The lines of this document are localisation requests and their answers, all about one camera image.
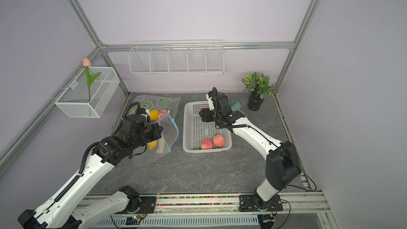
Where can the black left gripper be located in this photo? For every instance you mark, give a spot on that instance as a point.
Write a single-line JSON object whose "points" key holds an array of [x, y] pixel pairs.
{"points": [[157, 133]]}

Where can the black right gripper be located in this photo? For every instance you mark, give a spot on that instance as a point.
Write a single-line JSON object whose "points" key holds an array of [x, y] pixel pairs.
{"points": [[204, 115]]}

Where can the yellow peach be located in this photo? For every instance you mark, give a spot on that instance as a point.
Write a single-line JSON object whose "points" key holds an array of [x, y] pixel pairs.
{"points": [[154, 115], [152, 145]]}

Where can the clear bag with blue zipper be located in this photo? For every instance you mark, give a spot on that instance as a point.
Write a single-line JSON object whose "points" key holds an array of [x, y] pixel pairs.
{"points": [[169, 136]]}

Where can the green printed zip-top bag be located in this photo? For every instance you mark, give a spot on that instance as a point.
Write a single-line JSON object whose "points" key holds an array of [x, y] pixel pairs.
{"points": [[159, 102]]}

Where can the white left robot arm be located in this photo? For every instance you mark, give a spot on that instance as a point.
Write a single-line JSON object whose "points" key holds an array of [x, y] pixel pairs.
{"points": [[61, 210]]}

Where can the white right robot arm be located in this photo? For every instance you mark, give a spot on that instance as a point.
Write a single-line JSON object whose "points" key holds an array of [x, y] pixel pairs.
{"points": [[282, 162]]}

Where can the green hand brush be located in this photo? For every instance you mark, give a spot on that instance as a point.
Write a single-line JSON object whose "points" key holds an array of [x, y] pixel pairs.
{"points": [[235, 105]]}

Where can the white plastic perforated basket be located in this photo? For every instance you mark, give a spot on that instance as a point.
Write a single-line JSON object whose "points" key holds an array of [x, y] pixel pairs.
{"points": [[195, 131]]}

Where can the black plant vase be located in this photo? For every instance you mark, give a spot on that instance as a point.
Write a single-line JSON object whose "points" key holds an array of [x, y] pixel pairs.
{"points": [[255, 101]]}

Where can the green artificial plant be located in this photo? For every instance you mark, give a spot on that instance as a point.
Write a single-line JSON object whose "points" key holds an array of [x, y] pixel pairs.
{"points": [[258, 84]]}

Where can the pink artificial tulip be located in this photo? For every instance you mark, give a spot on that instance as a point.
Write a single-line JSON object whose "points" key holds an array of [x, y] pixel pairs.
{"points": [[90, 78]]}

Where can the white vent grille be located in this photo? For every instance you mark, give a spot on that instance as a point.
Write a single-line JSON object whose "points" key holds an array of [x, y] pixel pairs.
{"points": [[199, 221]]}

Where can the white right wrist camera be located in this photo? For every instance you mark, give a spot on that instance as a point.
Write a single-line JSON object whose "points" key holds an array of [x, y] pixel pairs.
{"points": [[211, 100]]}

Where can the white wire side basket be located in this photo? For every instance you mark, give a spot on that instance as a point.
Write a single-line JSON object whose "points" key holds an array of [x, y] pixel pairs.
{"points": [[74, 101]]}

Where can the white wire wall shelf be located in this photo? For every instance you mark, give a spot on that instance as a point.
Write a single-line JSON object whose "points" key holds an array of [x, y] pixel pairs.
{"points": [[177, 57]]}

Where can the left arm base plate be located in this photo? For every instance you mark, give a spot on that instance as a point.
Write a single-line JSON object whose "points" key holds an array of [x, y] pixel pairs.
{"points": [[144, 204]]}

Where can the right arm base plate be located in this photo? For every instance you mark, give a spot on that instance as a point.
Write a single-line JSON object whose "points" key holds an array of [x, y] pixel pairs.
{"points": [[253, 203]]}

